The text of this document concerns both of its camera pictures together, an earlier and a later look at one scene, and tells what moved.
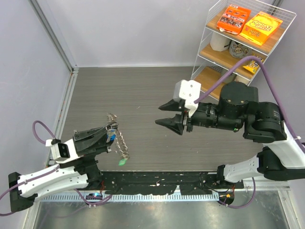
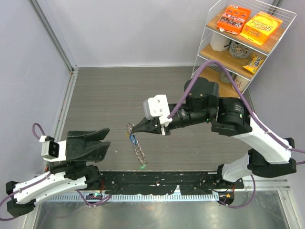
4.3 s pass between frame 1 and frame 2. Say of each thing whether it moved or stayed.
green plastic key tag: moved
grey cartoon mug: stayed
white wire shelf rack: stayed
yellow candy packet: stayed
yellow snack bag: stayed
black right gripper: moved
